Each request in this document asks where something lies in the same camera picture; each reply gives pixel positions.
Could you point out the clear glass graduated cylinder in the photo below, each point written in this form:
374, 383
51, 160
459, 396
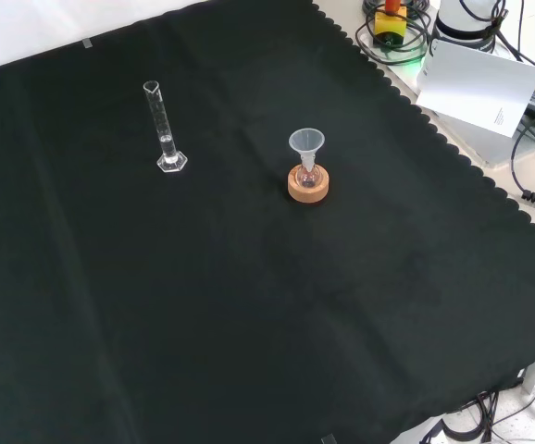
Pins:
172, 163

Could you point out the small round-bottom glass flask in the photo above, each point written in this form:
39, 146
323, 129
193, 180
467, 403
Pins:
307, 178

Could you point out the black bench cloth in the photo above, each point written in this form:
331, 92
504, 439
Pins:
202, 277

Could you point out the clear plastic funnel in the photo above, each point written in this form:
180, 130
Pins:
307, 141

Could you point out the clear tape strip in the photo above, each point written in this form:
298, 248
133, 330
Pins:
87, 44
329, 439

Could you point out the yellow stop button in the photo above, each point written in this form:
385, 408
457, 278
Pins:
390, 25

